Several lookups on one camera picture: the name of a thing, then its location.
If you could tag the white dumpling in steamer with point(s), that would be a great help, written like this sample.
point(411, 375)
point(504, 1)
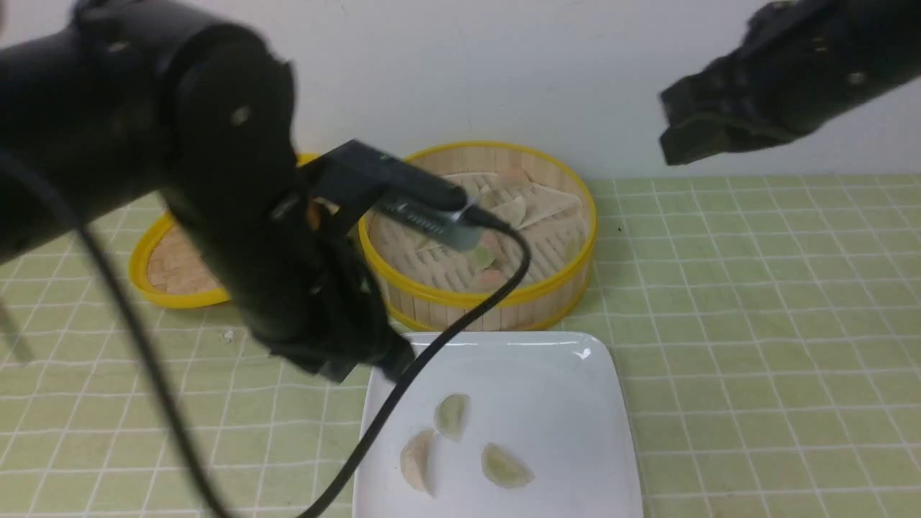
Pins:
point(512, 212)

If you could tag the beige dumpling on plate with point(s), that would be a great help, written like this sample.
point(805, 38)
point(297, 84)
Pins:
point(414, 461)

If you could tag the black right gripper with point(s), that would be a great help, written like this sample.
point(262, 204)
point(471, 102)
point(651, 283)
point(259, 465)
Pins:
point(787, 78)

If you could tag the green checkered tablecloth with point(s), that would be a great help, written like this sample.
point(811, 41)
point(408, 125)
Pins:
point(765, 332)

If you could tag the green dumpling on plate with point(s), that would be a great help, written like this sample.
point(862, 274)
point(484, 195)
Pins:
point(503, 468)

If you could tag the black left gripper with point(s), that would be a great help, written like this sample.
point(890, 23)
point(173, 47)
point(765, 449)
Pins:
point(333, 318)

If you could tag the white square plate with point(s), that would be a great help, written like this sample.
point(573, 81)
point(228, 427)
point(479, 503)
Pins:
point(553, 399)

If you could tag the peach dumpling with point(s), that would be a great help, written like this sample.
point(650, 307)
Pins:
point(492, 241)

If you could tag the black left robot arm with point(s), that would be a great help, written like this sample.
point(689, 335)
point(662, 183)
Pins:
point(138, 96)

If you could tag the white steamer liner paper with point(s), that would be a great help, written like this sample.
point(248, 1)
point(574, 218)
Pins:
point(486, 190)

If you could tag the pink dumpling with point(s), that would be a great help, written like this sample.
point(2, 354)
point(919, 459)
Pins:
point(487, 280)

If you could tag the pale green dumpling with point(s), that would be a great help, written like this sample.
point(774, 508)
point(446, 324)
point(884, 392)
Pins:
point(450, 416)

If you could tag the bamboo steamer basket yellow rim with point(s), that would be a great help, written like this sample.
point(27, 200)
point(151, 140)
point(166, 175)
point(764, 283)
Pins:
point(426, 290)

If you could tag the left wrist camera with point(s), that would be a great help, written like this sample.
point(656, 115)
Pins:
point(358, 178)

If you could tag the bamboo steamer lid yellow rim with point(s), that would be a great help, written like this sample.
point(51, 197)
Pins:
point(167, 270)

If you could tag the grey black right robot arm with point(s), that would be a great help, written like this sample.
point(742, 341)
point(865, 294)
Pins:
point(890, 40)

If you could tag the green dumpling centre steamer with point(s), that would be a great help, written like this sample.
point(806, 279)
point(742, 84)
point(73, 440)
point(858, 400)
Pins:
point(481, 258)

